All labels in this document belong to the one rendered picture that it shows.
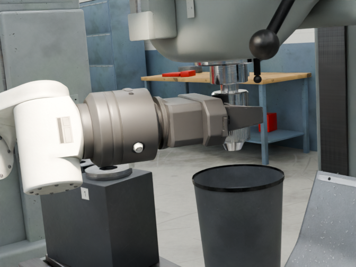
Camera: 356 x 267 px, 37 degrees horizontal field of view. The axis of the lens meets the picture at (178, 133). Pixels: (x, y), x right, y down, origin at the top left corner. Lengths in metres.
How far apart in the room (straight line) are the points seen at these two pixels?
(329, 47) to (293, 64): 5.11
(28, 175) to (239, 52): 0.27
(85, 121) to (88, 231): 0.46
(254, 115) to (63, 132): 0.23
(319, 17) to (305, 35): 5.32
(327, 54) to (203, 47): 0.48
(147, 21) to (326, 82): 0.53
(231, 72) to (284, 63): 5.57
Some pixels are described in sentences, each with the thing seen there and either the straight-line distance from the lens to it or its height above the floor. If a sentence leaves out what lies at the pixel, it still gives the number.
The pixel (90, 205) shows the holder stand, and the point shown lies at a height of 1.05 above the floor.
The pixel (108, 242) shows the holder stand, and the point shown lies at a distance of 0.99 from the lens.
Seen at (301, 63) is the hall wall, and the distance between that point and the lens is 6.06.
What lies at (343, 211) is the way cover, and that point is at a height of 1.01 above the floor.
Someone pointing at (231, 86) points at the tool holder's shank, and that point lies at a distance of 0.66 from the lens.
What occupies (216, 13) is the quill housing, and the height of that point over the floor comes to 1.36.
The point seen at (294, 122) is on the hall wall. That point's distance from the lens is 6.22.
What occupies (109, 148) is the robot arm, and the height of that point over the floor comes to 1.22.
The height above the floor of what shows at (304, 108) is 0.50.
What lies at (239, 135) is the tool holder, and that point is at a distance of 0.66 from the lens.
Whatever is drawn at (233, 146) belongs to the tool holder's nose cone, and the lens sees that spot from 0.67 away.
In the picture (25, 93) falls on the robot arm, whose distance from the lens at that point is 0.61.
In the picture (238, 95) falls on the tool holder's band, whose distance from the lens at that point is 0.66.
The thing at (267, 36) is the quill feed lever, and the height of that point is 1.34.
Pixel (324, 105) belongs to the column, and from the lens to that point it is 1.05.
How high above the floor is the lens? 1.34
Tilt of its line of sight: 10 degrees down
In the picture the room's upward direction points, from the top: 4 degrees counter-clockwise
